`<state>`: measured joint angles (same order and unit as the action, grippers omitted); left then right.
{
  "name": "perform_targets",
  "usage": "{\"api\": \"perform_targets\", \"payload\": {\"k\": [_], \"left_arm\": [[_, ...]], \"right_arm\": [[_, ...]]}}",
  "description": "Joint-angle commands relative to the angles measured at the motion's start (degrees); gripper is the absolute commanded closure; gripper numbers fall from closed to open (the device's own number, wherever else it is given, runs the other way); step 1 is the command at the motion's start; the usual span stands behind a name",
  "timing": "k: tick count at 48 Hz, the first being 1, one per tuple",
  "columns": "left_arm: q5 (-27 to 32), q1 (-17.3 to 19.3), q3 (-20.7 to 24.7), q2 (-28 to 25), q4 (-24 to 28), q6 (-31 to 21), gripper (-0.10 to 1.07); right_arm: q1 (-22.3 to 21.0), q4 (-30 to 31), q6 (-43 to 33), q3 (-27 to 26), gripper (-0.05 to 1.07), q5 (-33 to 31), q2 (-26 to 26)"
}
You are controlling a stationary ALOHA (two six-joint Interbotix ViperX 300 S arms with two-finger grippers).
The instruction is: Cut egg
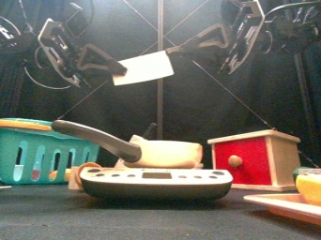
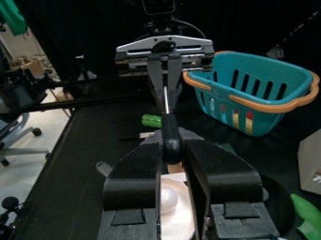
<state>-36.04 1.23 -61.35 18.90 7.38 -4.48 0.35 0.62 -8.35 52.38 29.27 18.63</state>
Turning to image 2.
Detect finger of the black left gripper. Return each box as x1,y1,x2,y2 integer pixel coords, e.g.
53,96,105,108
167,53,184,113
146,54,170,109

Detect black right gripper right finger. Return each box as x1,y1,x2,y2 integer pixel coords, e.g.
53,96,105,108
179,127,281,240

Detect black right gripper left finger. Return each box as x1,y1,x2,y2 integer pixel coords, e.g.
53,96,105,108
96,129,164,240

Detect small grey plastic piece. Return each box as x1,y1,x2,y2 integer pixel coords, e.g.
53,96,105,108
95,160,115,178

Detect bright green toy vegetable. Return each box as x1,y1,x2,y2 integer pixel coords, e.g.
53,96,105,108
140,113,164,128

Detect small flat beige strip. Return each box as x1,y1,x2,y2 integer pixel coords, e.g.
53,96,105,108
117,132,156,141

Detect red and yellow toy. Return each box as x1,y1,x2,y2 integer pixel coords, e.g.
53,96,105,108
208,97,254,136

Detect green plastic toy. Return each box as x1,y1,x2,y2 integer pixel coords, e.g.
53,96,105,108
290,193,321,240

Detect cardboard box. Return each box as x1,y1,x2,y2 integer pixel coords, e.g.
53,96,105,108
9,55,47,79

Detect black tripod knob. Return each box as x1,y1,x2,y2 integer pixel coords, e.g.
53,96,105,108
0,196,23,240

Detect black office chair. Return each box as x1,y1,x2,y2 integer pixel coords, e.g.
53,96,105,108
0,67,57,167

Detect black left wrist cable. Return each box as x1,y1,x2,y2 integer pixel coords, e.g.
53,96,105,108
170,18,208,40

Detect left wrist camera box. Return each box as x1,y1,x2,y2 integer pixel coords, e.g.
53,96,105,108
140,0,176,16

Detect black frame rail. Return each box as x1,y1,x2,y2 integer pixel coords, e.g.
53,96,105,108
24,93,151,114

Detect teal basket orange handles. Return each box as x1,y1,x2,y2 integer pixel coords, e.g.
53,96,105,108
182,50,321,138

